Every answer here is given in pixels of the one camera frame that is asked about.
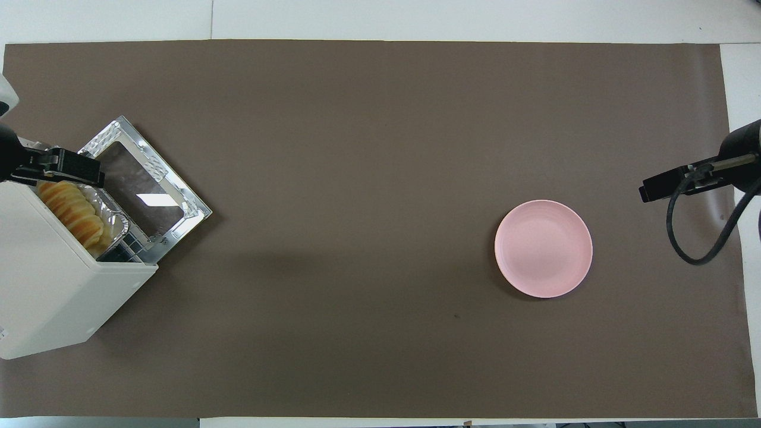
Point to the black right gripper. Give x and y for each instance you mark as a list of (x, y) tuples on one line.
[(663, 184)]

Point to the sliced yellow bread loaf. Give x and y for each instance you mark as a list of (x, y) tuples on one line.
[(74, 214)]

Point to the cream toaster oven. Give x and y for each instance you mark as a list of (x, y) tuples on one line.
[(53, 291)]

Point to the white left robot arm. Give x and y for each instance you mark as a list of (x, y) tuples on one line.
[(9, 148)]

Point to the aluminium foil tray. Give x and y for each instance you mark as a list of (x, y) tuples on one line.
[(116, 223)]

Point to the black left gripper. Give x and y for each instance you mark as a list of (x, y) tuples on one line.
[(74, 166)]

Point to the glass oven door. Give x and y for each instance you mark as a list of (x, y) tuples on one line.
[(148, 190)]

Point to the pink round plate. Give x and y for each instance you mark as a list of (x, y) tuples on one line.
[(543, 248)]

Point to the brown table mat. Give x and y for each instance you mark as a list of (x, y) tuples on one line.
[(357, 178)]

